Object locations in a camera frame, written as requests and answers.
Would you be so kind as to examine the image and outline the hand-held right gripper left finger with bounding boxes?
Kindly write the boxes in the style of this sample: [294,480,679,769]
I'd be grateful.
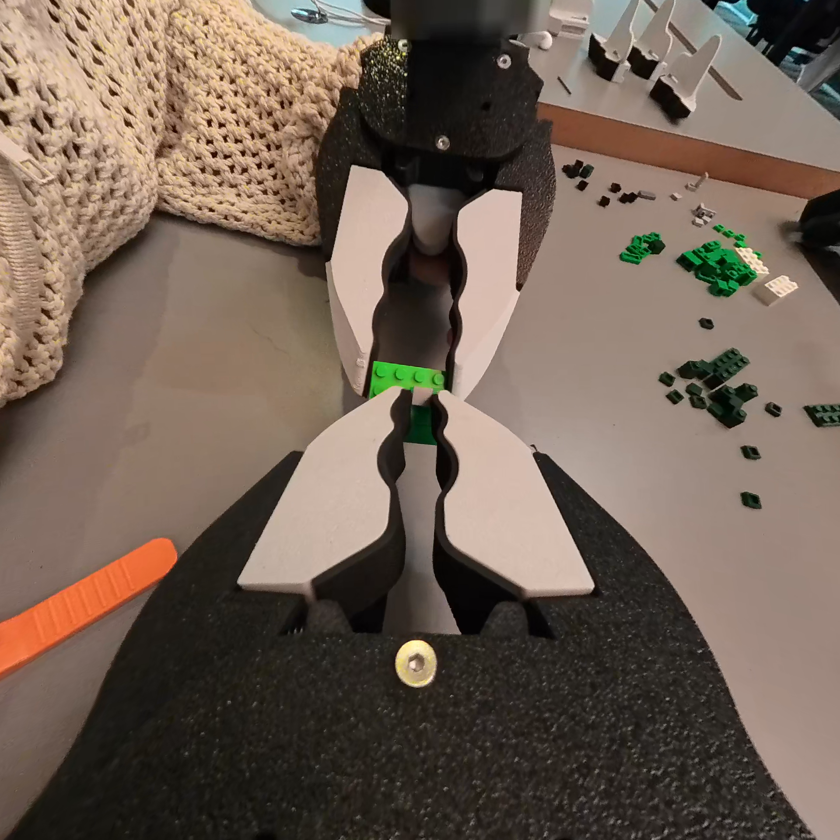
[236,387,408,599]

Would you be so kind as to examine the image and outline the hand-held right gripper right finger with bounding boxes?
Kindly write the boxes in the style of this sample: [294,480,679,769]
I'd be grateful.
[433,390,596,599]

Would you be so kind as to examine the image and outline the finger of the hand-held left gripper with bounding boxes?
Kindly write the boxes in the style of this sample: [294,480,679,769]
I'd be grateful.
[446,189,524,401]
[326,164,409,398]

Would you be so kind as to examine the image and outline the bright green long lego plate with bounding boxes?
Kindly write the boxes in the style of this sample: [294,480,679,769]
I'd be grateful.
[369,361,448,400]

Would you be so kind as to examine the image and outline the person's left forearm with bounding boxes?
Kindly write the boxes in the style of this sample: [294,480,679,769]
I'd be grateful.
[154,0,388,247]

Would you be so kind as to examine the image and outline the scattered black lego pieces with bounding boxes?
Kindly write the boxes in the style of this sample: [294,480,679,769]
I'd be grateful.
[564,159,641,207]

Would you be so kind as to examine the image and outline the pile of bright green lego pieces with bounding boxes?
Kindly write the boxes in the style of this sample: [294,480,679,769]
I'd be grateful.
[620,223,765,299]

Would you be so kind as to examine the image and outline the pile of dark green lego pieces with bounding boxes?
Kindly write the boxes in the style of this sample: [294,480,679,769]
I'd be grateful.
[658,318,840,511]

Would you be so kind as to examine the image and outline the white lego brick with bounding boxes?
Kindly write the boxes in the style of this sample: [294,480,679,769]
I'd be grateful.
[753,276,803,308]

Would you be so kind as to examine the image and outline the white plastic part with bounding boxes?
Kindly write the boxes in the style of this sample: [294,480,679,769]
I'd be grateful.
[548,0,595,37]

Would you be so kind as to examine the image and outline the white pointed part black base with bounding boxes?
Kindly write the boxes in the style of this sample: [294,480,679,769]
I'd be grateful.
[650,34,723,120]
[587,0,641,85]
[626,0,677,81]

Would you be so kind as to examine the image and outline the orange brick separator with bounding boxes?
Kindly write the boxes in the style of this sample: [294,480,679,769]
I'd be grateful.
[0,538,179,680]

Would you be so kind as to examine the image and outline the person's cream knit sweater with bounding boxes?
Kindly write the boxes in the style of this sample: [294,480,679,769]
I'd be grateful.
[0,0,178,408]

